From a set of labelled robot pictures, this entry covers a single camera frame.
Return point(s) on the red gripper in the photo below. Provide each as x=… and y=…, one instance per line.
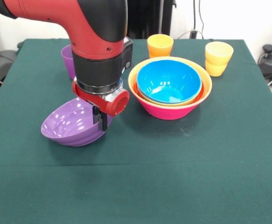
x=117, y=103

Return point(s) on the yellow cup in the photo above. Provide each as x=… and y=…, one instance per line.
x=217, y=58

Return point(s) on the pink bowl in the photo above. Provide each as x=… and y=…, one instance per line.
x=171, y=113

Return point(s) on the green bowl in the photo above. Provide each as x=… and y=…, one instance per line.
x=154, y=100

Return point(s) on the orange cup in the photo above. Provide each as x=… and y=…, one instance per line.
x=160, y=46

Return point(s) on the purple bowl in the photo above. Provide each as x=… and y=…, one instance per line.
x=68, y=126

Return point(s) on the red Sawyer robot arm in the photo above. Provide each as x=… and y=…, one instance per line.
x=91, y=35

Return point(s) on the purple cup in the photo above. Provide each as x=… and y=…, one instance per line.
x=68, y=60

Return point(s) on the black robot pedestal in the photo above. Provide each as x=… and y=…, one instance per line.
x=150, y=18

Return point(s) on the large blue bowl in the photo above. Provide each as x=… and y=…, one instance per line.
x=168, y=81

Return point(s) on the red bowl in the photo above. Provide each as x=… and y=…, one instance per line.
x=202, y=92

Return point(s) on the dark green table cloth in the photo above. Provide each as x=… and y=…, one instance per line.
x=136, y=175

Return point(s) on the large orange bowl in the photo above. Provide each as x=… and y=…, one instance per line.
x=206, y=79

